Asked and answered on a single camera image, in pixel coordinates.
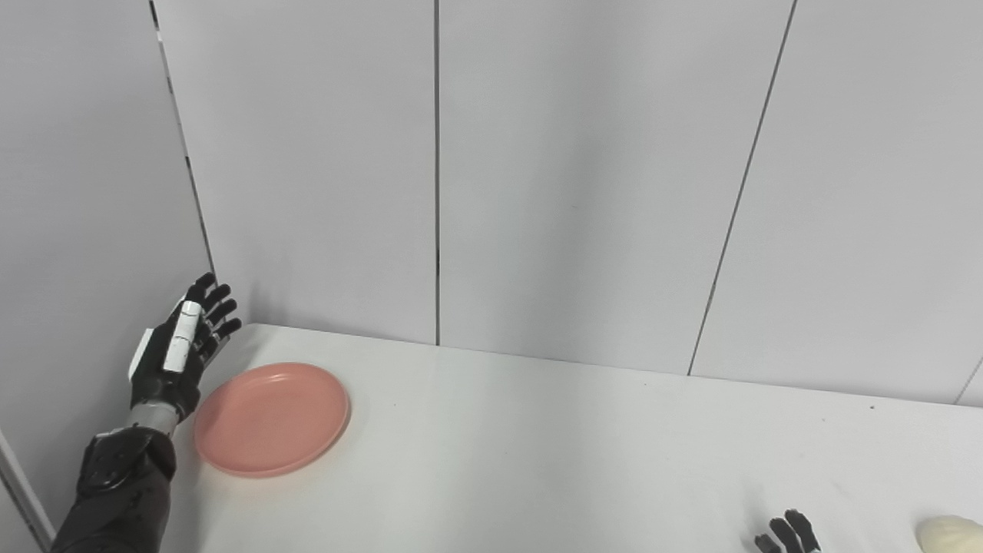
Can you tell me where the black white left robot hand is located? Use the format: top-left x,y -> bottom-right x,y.
127,273 -> 243,423

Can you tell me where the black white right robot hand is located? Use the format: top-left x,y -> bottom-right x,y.
754,509 -> 821,553

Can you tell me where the pink round plate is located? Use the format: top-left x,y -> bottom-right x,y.
194,363 -> 352,478

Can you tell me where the cream steamed bun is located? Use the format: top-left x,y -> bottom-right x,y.
916,515 -> 983,553

